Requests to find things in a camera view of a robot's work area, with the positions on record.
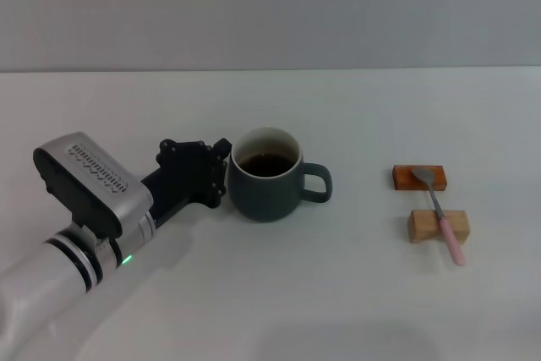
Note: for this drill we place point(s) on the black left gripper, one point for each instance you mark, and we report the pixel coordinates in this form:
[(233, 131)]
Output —
[(181, 179)]

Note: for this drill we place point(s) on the dark grey ceramic coffee mug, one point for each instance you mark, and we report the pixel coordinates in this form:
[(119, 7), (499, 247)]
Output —
[(262, 196)]

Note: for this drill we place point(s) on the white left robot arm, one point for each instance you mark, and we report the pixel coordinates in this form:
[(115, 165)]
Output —
[(42, 276)]

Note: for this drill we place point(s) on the dark brown wooden block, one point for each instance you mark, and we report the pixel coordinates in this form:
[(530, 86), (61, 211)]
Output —
[(401, 179)]

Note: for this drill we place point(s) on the light wooden arch block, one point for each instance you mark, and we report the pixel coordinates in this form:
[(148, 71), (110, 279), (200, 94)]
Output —
[(424, 225)]

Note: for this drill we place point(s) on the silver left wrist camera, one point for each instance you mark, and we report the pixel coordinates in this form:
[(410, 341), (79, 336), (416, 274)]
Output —
[(93, 179)]

